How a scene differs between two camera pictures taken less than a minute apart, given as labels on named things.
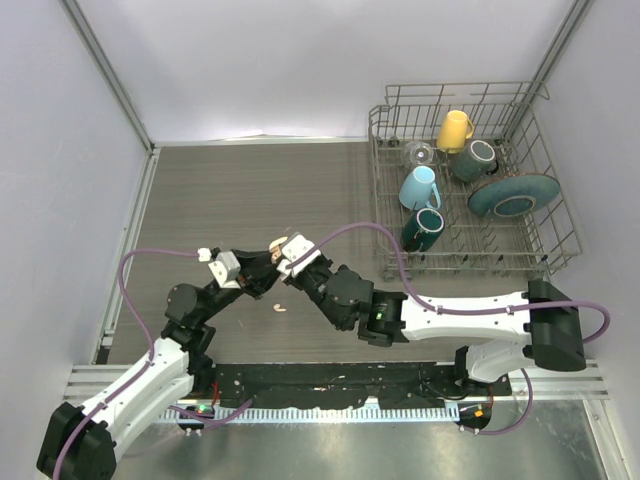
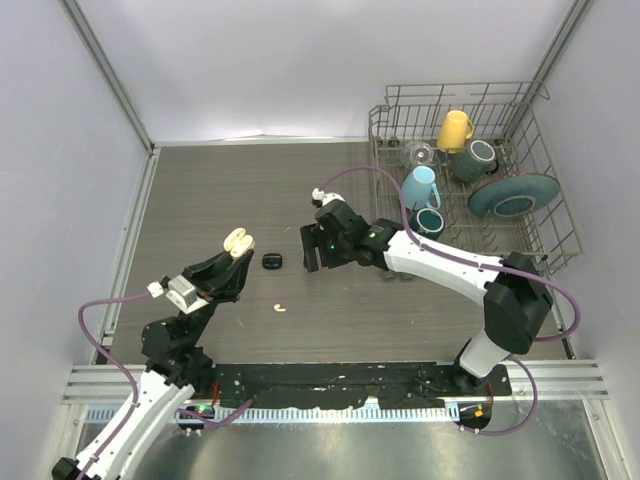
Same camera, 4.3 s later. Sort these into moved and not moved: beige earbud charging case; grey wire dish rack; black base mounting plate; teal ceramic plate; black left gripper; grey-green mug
Moved: beige earbud charging case; black left gripper
Not moved: teal ceramic plate; grey-green mug; black base mounting plate; grey wire dish rack
